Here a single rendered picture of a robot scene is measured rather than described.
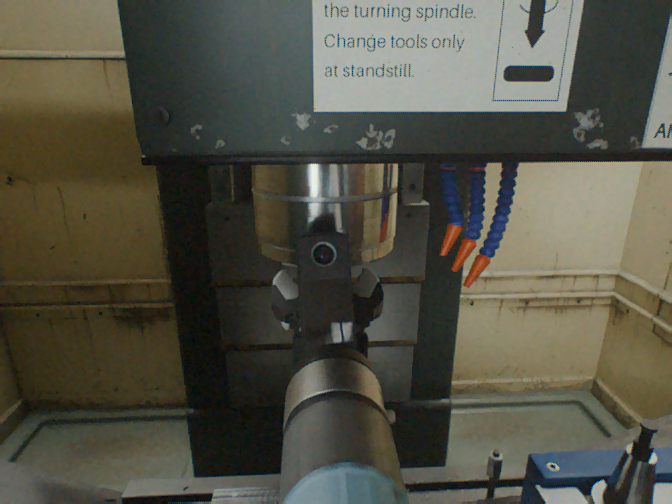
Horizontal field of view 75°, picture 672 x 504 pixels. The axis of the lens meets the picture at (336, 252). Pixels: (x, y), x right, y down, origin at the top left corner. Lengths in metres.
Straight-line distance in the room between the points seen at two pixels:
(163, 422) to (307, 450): 1.44
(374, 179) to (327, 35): 0.18
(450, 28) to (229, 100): 0.13
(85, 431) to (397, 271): 1.22
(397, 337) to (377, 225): 0.66
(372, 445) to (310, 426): 0.04
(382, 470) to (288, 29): 0.25
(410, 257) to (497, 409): 0.90
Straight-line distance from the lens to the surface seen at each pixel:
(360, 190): 0.42
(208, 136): 0.28
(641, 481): 0.57
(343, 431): 0.28
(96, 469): 1.63
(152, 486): 1.05
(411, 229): 0.97
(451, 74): 0.29
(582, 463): 0.63
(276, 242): 0.44
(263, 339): 1.06
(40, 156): 1.52
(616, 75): 0.33
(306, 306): 0.37
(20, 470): 1.46
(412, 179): 0.95
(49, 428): 1.85
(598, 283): 1.72
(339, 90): 0.28
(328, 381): 0.32
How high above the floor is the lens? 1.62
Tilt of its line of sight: 19 degrees down
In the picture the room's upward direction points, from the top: straight up
